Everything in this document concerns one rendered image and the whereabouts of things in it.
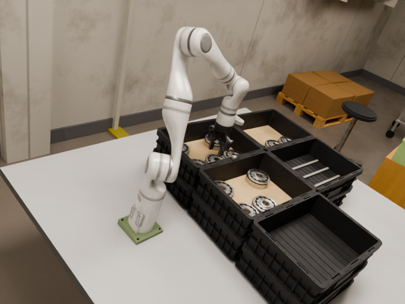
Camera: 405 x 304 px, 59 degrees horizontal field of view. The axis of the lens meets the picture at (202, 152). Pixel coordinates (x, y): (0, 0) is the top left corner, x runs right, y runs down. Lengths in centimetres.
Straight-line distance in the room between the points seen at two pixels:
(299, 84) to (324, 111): 47
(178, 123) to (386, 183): 212
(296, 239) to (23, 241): 152
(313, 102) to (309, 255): 331
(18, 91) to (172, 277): 169
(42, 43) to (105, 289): 168
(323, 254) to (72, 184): 101
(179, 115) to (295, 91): 359
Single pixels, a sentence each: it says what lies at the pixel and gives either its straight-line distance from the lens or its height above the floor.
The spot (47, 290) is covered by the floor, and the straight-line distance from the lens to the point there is 209.
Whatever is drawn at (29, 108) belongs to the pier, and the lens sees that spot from 266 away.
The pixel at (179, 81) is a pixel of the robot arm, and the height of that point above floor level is 127.
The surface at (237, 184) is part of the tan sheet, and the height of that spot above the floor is 83.
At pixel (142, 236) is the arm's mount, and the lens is 137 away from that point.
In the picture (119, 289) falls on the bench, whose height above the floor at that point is 70.
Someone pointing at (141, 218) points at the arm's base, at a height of 80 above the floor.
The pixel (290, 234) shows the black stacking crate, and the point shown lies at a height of 83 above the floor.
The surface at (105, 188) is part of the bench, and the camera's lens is 156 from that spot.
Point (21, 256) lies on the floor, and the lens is 224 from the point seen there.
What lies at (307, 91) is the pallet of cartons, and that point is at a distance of 457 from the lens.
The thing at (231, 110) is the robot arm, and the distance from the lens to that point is 145.
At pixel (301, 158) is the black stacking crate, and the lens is 192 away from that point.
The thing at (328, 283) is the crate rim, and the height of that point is 93.
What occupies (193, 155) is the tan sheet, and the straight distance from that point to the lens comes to 162.
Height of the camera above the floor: 171
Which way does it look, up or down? 32 degrees down
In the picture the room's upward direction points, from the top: 17 degrees clockwise
